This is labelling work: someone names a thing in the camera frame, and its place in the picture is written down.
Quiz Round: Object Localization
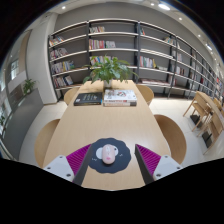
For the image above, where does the black book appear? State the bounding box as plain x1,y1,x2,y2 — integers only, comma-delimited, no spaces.
73,92,104,107

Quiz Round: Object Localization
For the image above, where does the group of ceiling lights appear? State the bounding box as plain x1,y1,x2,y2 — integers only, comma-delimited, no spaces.
61,1,214,51

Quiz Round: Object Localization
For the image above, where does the light wooden side table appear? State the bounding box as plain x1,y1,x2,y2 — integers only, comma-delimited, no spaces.
182,90,214,129

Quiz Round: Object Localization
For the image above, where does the pink computer mouse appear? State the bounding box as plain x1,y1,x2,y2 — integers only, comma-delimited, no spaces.
101,143,116,165

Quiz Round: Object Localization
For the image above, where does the white illustrated book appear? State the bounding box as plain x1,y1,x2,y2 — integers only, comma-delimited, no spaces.
103,88,138,104

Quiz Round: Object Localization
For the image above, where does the dark cartoon-face mouse pad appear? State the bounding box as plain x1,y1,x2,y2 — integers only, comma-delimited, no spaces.
87,137,132,175

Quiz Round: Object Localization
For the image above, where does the grey bookshelf unit with books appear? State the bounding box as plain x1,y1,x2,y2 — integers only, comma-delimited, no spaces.
47,18,224,101

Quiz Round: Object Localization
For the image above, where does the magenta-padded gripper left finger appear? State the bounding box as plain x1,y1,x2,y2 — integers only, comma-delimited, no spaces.
43,143,93,187

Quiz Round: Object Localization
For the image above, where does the white book with red spine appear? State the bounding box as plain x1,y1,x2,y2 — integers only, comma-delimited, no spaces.
103,99,138,108

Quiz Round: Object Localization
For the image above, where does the small green floor plant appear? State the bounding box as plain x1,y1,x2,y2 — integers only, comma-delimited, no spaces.
22,78,37,95

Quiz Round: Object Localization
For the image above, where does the green potted plant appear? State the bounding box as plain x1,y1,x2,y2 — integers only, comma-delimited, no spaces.
82,55,138,89

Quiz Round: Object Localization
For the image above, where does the large round-backed wooden chair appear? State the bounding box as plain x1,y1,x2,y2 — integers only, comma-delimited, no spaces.
153,114,188,165

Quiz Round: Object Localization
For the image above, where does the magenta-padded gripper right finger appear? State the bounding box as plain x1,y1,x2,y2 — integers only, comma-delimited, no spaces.
134,143,183,185

